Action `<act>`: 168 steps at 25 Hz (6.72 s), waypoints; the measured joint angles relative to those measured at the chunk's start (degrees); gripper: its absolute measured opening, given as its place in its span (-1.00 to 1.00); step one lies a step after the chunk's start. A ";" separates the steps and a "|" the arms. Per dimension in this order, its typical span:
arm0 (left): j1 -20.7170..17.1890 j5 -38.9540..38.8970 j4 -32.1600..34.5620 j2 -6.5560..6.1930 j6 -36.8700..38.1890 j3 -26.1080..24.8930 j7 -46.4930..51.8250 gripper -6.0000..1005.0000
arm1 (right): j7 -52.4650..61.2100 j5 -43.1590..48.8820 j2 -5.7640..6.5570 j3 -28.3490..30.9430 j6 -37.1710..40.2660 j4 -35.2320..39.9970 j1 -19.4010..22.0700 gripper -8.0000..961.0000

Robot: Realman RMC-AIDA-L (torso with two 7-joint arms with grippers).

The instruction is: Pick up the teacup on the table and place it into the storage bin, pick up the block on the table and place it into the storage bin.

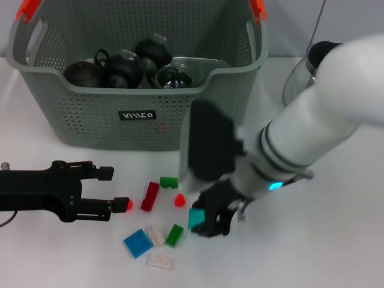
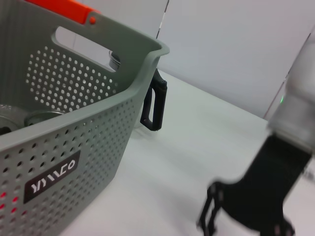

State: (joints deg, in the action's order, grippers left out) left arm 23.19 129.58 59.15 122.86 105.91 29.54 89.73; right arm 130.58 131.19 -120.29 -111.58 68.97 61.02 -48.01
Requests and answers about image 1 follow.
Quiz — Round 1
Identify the left arm signal cable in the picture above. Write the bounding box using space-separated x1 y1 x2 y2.
0 211 18 228

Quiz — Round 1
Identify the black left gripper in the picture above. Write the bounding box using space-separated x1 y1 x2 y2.
0 160 130 223

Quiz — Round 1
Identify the long dark red toy brick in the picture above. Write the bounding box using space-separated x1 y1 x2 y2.
140 181 160 212

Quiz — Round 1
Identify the white flat toy plate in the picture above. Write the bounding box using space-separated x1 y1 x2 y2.
146 253 176 269

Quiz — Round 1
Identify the dark clay teapot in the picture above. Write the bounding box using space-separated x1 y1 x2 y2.
63 59 104 88

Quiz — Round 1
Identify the blue flat toy plate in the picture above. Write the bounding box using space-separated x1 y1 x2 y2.
123 228 153 259

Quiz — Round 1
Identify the teal toy plate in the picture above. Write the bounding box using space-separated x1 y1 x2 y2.
188 209 206 230

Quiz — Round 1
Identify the white toy brick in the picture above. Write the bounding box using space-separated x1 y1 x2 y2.
146 224 165 247

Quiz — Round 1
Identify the glass carafe with black handle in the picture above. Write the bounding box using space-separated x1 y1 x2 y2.
283 41 343 106

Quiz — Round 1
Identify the green sloped toy brick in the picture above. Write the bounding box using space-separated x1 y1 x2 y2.
164 224 184 247

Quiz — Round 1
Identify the right arm signal cable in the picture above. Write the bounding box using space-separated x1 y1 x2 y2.
236 200 249 223

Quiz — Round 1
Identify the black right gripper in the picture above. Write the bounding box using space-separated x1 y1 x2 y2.
191 179 244 238

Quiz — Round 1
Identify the orange basket handle clip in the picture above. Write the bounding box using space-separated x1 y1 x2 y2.
16 0 41 23
250 0 267 24

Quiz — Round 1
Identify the arm signal cable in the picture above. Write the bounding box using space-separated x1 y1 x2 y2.
236 200 249 223
0 211 18 228

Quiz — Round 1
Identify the grey perforated storage basket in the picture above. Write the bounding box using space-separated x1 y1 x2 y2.
5 0 269 151

